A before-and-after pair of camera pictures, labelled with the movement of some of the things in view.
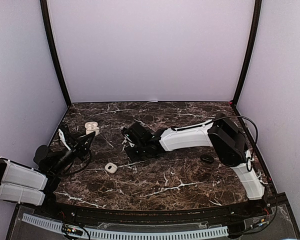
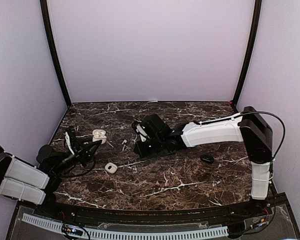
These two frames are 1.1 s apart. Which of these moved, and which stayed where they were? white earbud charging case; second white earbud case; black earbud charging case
Moved: white earbud charging case
Stayed: second white earbud case; black earbud charging case
